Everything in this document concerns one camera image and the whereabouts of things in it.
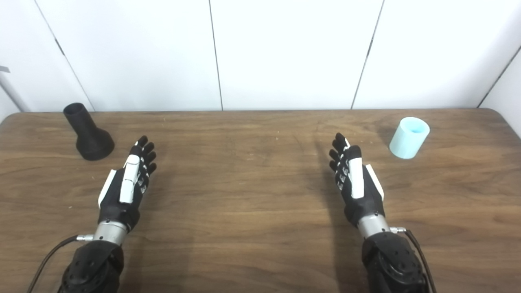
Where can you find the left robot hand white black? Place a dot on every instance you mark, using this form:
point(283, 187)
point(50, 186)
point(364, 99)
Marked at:
point(122, 203)

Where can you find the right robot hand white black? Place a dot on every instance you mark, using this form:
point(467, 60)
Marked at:
point(362, 203)

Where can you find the black flared nozzle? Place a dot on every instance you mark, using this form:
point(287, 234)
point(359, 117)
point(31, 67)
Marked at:
point(91, 142)

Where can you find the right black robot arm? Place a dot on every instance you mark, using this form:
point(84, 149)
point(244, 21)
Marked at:
point(390, 264)

